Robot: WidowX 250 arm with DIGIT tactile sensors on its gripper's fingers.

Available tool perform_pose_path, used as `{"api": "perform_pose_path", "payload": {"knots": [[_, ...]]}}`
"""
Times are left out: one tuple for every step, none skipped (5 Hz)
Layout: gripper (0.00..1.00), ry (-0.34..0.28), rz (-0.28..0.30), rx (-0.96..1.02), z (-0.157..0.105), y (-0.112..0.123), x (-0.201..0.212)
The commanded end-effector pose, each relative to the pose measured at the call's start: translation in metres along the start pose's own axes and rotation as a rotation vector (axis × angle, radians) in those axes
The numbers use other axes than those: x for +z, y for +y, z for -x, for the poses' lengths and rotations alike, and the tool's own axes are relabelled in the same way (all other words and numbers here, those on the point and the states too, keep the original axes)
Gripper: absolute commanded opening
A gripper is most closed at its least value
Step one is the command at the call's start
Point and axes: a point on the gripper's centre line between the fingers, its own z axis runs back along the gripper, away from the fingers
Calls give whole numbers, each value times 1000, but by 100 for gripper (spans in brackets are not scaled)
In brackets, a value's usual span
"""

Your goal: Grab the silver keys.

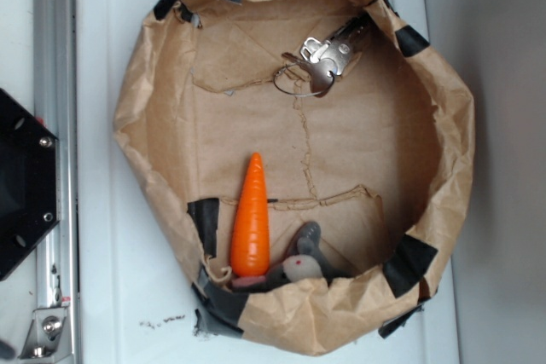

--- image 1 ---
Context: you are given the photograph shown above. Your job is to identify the aluminium extrusion rail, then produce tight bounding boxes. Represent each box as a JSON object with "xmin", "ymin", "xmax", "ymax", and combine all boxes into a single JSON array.
[{"xmin": 33, "ymin": 0, "xmax": 83, "ymax": 363}]

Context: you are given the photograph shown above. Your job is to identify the brown paper bag bin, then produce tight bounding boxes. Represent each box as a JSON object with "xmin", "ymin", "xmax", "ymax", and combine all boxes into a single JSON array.
[{"xmin": 113, "ymin": 0, "xmax": 475, "ymax": 355}]

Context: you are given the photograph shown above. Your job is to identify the metal corner bracket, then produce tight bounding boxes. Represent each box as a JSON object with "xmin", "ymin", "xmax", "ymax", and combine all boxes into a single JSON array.
[{"xmin": 18, "ymin": 307, "xmax": 72, "ymax": 363}]

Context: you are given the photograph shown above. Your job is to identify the silver keys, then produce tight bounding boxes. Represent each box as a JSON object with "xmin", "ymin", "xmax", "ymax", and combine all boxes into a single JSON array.
[{"xmin": 273, "ymin": 13, "xmax": 373, "ymax": 98}]

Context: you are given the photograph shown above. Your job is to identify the grey plush bunny toy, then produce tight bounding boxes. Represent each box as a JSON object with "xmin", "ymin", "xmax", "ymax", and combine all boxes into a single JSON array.
[{"xmin": 231, "ymin": 221, "xmax": 351, "ymax": 293}]

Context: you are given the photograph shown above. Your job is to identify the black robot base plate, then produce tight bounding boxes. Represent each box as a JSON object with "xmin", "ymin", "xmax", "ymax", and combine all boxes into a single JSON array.
[{"xmin": 1, "ymin": 90, "xmax": 59, "ymax": 280}]

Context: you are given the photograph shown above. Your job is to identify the orange plastic carrot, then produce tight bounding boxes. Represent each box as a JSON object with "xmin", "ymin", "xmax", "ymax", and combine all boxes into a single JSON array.
[{"xmin": 230, "ymin": 153, "xmax": 270, "ymax": 277}]

